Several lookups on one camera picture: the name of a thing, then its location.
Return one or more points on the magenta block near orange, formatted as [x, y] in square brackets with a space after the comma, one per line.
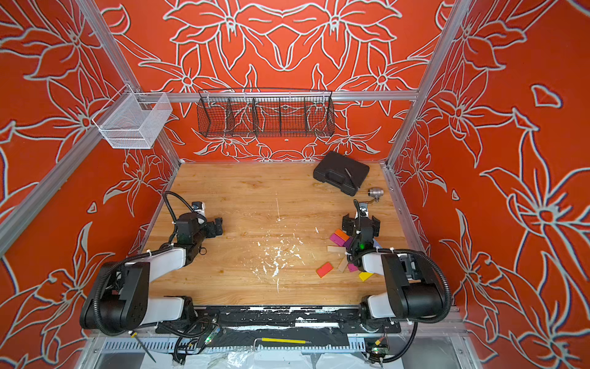
[337, 240]

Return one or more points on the yellow pencil on rail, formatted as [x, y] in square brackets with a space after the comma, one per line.
[284, 341]

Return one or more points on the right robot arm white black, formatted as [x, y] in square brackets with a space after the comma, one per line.
[416, 288]

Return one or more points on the small silver metal fitting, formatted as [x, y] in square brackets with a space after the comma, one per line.
[375, 194]

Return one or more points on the red building block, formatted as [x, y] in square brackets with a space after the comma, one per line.
[324, 269]

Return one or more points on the natural wood block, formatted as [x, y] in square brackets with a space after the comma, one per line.
[336, 249]

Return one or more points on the yellow block front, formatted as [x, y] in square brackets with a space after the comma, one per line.
[364, 276]

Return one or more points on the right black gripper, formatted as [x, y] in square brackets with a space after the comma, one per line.
[353, 224]

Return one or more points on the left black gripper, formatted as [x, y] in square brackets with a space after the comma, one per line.
[210, 231]

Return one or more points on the black plastic tool case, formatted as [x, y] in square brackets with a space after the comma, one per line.
[341, 172]

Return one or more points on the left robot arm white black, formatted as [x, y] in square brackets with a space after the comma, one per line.
[120, 301]

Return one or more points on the black wire wall basket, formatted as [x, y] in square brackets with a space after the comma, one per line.
[274, 113]

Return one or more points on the white mesh wall basket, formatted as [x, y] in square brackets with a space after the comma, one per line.
[132, 124]

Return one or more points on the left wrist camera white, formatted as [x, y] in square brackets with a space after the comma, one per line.
[198, 206]

